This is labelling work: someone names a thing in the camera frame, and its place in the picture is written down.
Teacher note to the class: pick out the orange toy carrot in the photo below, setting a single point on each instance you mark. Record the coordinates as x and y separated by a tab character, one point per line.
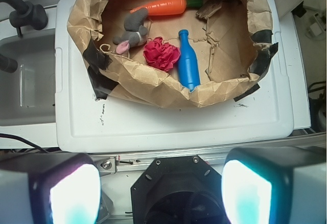
169	7

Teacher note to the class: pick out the blue plastic bottle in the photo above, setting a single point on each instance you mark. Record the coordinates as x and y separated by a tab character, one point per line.
187	64

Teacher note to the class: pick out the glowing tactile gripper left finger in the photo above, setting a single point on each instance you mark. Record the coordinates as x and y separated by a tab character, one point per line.
49	188

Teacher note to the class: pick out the black octagonal mount plate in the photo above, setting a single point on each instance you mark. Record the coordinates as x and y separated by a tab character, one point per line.
183	189

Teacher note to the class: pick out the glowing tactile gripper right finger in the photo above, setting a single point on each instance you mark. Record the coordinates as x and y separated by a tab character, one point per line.
275	185

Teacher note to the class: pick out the brown paper bag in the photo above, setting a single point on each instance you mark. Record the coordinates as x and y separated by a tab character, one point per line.
231	39

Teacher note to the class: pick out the grey sink basin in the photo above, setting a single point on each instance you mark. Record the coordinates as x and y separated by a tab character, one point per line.
28	94

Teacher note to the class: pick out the black faucet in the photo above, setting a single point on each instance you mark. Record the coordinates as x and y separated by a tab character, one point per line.
26	14

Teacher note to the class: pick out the crumpled red cloth ball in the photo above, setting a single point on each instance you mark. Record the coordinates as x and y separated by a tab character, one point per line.
161	55

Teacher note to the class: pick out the white plastic bin lid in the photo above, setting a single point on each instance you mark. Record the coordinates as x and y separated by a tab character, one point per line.
87	124

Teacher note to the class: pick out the grey plush mouse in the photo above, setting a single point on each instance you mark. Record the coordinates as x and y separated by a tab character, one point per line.
135	33

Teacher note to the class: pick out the aluminium frame rail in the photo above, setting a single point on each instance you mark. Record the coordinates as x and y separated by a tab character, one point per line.
214	155

